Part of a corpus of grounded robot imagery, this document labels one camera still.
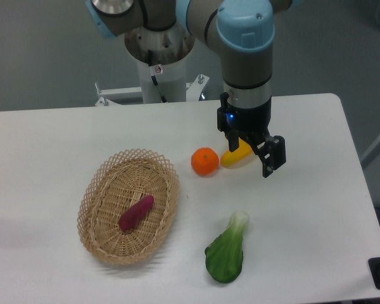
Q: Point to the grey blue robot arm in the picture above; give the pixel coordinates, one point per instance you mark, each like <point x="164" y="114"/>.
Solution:
<point x="240" y="33"/>

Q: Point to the oval wicker basket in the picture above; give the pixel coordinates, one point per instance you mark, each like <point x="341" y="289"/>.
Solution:
<point x="119" y="183"/>

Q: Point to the purple sweet potato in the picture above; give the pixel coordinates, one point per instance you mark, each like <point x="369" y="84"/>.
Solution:
<point x="130" y="218"/>

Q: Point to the green bok choy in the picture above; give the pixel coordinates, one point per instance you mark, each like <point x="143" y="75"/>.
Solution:
<point x="224" y="256"/>

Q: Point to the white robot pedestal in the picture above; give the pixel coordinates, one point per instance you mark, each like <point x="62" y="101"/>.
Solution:
<point x="161" y="61"/>

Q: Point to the orange mandarin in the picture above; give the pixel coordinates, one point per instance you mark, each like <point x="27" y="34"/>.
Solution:
<point x="204" y="161"/>

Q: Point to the yellow banana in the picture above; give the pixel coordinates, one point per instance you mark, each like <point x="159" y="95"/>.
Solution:
<point x="229" y="159"/>

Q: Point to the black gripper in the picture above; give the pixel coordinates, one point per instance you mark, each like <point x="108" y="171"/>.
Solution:
<point x="251" y="125"/>

